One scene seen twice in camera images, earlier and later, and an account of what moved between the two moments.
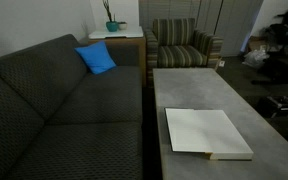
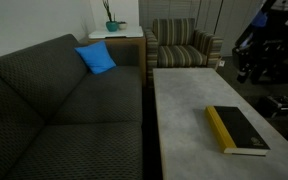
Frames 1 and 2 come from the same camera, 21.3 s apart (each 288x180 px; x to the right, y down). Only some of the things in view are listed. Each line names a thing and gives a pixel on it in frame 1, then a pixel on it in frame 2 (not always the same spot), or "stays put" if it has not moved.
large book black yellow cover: (206, 131) to (233, 132)
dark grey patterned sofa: (48, 117) stays put
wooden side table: (126, 46) stays put
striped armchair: (175, 43) stays put
